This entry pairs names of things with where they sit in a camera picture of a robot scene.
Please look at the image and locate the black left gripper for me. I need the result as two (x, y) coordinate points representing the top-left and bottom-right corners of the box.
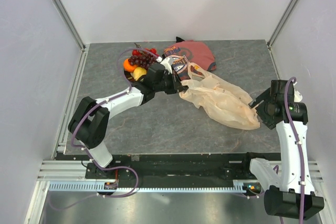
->
(154, 70), (186, 94)

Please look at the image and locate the dark purple grape bunch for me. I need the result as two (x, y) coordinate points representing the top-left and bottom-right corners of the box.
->
(128, 50), (156, 69)

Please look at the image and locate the beige banana print plastic bag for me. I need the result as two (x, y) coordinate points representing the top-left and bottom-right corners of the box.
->
(179, 62), (260, 130)

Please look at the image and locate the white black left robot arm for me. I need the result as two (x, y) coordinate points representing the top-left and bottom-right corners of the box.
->
(68, 63), (188, 178)

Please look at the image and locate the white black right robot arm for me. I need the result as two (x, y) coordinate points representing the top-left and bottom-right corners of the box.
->
(240, 77), (324, 223)

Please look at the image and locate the red printed folded t-shirt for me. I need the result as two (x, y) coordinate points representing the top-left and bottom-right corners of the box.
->
(170, 40), (216, 81)

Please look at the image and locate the yellow pear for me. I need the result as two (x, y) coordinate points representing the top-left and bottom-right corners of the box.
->
(133, 67), (147, 81)

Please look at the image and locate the black fruit plate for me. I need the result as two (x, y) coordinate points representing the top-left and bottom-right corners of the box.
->
(124, 70), (135, 82)

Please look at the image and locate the black folded garment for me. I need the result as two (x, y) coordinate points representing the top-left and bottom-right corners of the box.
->
(162, 37), (188, 59)

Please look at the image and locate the orange fruit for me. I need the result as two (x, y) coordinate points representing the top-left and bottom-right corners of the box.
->
(123, 58), (138, 72)

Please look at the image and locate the red cherry tomatoes cluster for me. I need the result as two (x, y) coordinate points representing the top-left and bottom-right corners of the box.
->
(132, 48), (159, 60)

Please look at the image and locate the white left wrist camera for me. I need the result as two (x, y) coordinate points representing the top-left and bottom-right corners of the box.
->
(156, 56), (174, 74)

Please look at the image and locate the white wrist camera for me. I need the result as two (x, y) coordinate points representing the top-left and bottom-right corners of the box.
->
(156, 56), (174, 74)
(293, 82), (303, 102)

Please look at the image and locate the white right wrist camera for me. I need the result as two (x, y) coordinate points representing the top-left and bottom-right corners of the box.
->
(293, 82), (303, 102)

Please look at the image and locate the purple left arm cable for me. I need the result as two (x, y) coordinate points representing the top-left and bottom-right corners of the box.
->
(71, 48), (161, 168)

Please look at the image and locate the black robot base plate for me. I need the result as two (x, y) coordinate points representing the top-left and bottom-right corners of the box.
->
(85, 152), (281, 180)

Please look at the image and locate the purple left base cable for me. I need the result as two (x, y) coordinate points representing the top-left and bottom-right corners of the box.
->
(47, 165), (140, 211)

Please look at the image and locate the right aluminium frame post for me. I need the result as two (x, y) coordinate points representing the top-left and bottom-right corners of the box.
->
(267, 0), (299, 48)

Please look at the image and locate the aluminium frame post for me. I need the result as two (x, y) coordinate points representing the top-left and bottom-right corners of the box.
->
(52, 0), (86, 51)
(267, 0), (299, 48)

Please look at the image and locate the grey slotted cable duct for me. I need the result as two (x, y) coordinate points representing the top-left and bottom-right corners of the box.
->
(48, 179), (266, 193)

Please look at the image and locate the aluminium cross rail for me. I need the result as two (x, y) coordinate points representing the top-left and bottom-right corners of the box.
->
(37, 160), (323, 182)

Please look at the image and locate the left aluminium frame post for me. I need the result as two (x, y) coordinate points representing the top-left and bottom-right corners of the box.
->
(52, 0), (86, 51)

